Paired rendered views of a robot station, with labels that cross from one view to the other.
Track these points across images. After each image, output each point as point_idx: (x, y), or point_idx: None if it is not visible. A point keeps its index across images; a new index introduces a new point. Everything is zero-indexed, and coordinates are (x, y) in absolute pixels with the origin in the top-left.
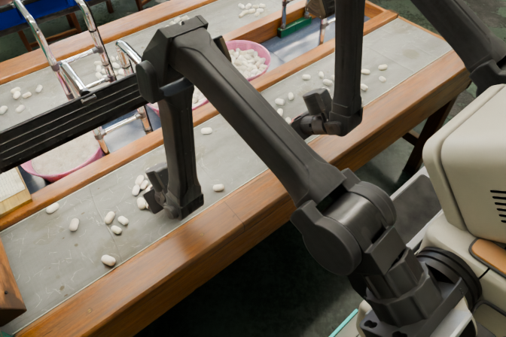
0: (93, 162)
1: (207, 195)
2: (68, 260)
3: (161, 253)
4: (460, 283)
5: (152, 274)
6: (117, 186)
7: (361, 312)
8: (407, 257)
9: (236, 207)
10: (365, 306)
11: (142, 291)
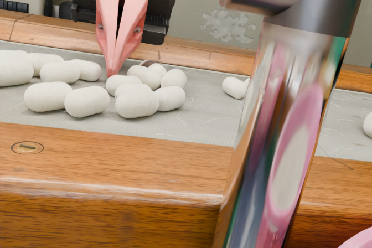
0: (355, 208)
1: (17, 50)
2: (366, 110)
3: (184, 42)
4: None
5: (210, 44)
6: (224, 141)
7: None
8: None
9: (11, 15)
10: None
11: (230, 45)
